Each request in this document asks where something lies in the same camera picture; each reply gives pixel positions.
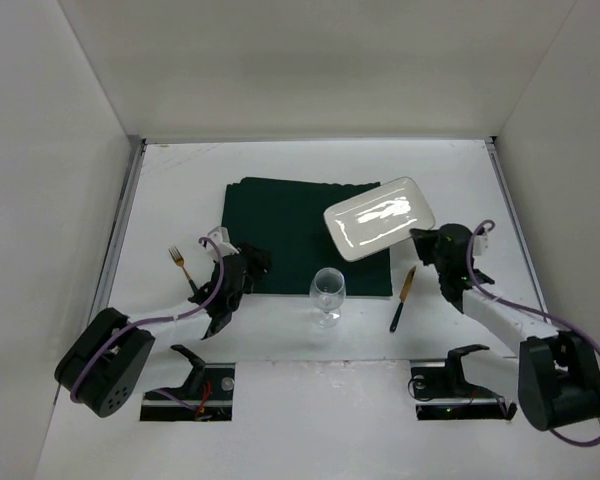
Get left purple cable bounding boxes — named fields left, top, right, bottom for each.
left=69, top=236, right=231, bottom=412

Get dark green cloth placemat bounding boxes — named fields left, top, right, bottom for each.
left=221, top=177, right=393, bottom=297

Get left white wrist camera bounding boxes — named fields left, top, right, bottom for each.
left=199, top=226, right=240, bottom=257

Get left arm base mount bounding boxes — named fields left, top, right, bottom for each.
left=136, top=345, right=236, bottom=422

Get purple cable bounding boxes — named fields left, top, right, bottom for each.
left=466, top=218, right=600, bottom=446
left=69, top=236, right=231, bottom=412

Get aluminium table rail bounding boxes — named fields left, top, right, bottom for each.
left=485, top=136, right=554, bottom=325
left=83, top=135, right=147, bottom=331

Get gold fork dark handle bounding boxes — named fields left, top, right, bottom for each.
left=168, top=246, right=198, bottom=293

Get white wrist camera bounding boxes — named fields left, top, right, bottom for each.
left=472, top=226, right=491, bottom=257
left=199, top=226, right=240, bottom=257

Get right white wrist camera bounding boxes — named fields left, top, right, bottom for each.
left=472, top=226, right=491, bottom=257

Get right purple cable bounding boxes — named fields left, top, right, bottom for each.
left=466, top=218, right=600, bottom=446

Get white rectangular plate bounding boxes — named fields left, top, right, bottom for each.
left=323, top=177, right=435, bottom=262

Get left aluminium table rail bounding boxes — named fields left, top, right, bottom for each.
left=83, top=135, right=147, bottom=331

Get gold knife dark handle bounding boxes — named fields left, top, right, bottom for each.
left=389, top=266, right=417, bottom=333

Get right aluminium table rail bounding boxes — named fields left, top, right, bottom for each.
left=485, top=136, right=554, bottom=325

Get clear wine glass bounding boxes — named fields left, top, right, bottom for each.
left=309, top=267, right=346, bottom=328

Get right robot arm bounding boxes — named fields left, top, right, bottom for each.
left=410, top=220, right=600, bottom=446

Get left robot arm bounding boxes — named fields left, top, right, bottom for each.
left=54, top=238, right=273, bottom=418

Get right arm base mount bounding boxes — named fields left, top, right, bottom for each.
left=407, top=344, right=518, bottom=422

